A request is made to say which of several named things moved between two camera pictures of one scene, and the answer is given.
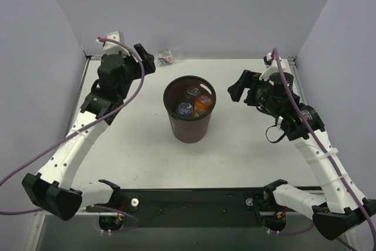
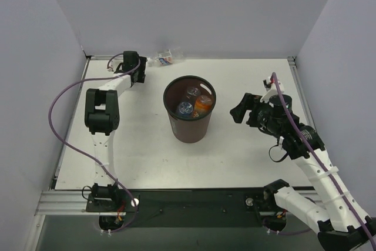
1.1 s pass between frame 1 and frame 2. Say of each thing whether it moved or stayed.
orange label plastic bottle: stayed
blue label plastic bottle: stayed
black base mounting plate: stayed
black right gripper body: moved
